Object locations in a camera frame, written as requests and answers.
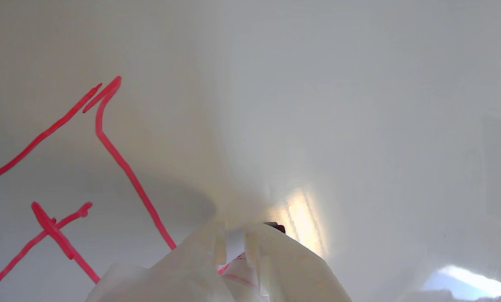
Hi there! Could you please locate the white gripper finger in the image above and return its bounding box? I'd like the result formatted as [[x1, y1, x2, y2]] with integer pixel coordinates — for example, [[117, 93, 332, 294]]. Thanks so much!
[[243, 222, 352, 302], [85, 221, 234, 302]]

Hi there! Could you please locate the red marker pen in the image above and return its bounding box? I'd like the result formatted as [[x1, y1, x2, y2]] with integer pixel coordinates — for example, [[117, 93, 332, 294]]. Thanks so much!
[[219, 222, 286, 302]]

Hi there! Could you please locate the large whiteboard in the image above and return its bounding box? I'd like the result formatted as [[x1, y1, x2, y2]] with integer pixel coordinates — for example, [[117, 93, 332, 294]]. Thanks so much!
[[0, 0, 501, 302]]

